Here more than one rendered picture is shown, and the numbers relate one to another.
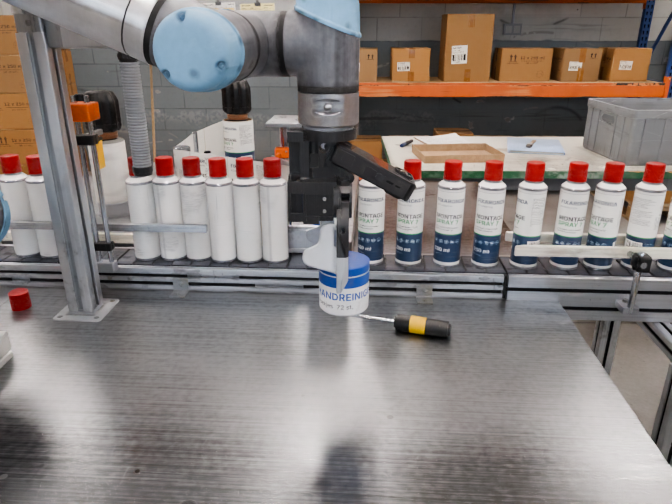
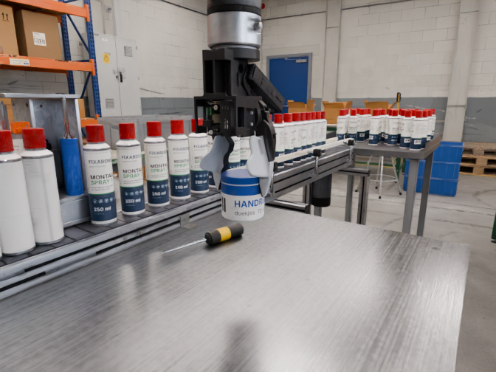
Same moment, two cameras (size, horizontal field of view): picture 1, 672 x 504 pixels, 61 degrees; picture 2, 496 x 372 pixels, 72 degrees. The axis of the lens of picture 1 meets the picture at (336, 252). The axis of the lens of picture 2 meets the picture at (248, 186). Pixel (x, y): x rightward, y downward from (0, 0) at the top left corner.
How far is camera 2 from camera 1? 0.65 m
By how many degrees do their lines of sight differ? 57
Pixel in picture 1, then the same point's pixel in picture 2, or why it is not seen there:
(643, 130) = (143, 130)
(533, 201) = not seen: hidden behind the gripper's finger
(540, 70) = not seen: hidden behind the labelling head
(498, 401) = (319, 244)
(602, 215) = (246, 146)
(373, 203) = (138, 159)
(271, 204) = (46, 177)
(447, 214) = (183, 159)
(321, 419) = (288, 306)
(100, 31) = not seen: outside the picture
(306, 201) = (242, 116)
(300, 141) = (232, 59)
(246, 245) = (22, 232)
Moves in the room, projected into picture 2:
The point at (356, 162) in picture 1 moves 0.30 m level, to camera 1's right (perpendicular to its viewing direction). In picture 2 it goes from (263, 80) to (328, 87)
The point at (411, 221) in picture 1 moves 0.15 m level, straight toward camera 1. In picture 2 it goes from (164, 169) to (209, 177)
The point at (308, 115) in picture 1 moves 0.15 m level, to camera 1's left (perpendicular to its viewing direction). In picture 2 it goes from (243, 32) to (159, 6)
